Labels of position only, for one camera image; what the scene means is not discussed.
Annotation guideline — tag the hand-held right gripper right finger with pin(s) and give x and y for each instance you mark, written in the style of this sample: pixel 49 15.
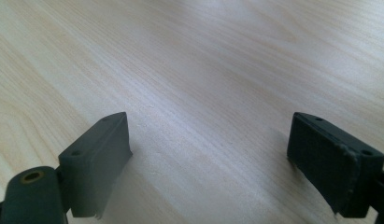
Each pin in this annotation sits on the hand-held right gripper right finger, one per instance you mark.
pixel 326 165

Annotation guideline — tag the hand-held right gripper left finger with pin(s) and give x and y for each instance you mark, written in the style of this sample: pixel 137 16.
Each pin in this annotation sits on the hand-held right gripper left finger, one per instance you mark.
pixel 96 161

